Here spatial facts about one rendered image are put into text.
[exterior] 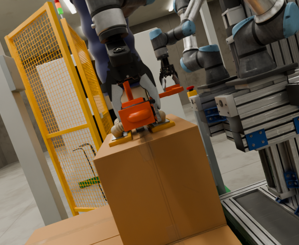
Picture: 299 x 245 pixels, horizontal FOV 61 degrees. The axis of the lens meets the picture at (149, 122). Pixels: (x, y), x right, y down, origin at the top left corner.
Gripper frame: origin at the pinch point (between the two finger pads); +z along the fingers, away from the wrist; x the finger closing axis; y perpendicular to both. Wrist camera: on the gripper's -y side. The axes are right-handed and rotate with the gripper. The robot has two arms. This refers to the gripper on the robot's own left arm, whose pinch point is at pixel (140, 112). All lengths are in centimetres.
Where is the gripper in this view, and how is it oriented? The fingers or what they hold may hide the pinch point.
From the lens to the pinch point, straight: 61.7
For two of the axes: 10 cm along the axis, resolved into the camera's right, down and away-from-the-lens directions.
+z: 3.1, 9.4, 1.2
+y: -0.9, -1.0, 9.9
